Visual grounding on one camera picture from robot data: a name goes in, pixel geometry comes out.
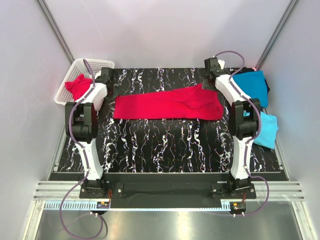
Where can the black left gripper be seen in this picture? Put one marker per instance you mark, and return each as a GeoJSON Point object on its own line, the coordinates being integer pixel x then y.
{"type": "Point", "coordinates": [116, 94]}

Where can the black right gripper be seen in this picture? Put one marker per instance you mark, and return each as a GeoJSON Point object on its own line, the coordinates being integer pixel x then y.
{"type": "Point", "coordinates": [205, 86]}

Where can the red t shirt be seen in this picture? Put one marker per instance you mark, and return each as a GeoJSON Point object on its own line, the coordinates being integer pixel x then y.
{"type": "Point", "coordinates": [79, 86]}
{"type": "Point", "coordinates": [192, 102]}

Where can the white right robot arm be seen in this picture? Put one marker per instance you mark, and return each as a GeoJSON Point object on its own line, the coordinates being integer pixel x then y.
{"type": "Point", "coordinates": [243, 125]}

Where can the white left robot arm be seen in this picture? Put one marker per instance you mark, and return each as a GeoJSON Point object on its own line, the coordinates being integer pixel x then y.
{"type": "Point", "coordinates": [81, 125]}

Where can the red t shirt in basket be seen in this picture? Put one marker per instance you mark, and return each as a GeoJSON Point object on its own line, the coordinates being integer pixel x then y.
{"type": "Point", "coordinates": [79, 86]}

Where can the white plastic basket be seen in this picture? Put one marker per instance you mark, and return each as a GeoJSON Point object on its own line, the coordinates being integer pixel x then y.
{"type": "Point", "coordinates": [78, 67]}

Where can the folded teal t shirt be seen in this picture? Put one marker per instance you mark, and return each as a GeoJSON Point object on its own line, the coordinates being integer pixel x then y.
{"type": "Point", "coordinates": [255, 85]}

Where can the folded light blue t shirt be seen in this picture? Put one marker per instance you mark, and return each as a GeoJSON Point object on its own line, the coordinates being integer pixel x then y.
{"type": "Point", "coordinates": [269, 128]}

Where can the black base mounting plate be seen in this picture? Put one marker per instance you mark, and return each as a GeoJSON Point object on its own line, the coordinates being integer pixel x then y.
{"type": "Point", "coordinates": [175, 204]}

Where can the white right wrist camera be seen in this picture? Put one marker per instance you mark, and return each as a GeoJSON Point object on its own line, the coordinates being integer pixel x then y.
{"type": "Point", "coordinates": [221, 63]}

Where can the left aluminium corner post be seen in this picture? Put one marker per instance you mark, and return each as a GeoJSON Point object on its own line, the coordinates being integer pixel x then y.
{"type": "Point", "coordinates": [45, 10]}

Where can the aluminium corner post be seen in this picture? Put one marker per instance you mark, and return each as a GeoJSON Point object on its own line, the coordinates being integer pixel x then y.
{"type": "Point", "coordinates": [277, 32]}
{"type": "Point", "coordinates": [45, 10]}

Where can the aluminium frame rail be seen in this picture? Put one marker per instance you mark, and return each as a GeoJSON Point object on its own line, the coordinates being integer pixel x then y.
{"type": "Point", "coordinates": [277, 191]}

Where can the right aluminium corner post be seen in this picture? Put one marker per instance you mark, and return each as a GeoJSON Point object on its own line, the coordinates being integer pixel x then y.
{"type": "Point", "coordinates": [277, 32]}

